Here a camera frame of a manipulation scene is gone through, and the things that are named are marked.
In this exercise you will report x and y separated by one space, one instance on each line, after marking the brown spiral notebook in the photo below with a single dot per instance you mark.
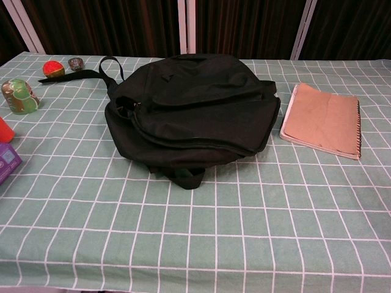
323 122

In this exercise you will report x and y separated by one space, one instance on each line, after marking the green patterned cup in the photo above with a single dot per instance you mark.
19 96

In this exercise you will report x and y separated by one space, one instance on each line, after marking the red plastic cup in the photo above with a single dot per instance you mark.
5 129

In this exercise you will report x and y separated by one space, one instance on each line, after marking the green checked tablecloth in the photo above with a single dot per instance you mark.
195 238

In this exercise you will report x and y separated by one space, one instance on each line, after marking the black fabric backpack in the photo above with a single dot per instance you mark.
195 116

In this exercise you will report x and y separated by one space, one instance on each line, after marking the purple cardboard box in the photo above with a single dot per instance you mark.
7 163

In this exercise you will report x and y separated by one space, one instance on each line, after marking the white frame post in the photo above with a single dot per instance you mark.
29 27
302 30
187 27

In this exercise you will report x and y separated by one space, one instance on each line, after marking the small dark patterned toy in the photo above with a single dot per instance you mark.
75 63

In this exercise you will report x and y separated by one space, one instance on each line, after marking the dark pleated curtain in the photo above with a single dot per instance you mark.
122 24

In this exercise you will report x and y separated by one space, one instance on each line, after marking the red and green ball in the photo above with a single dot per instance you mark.
52 67

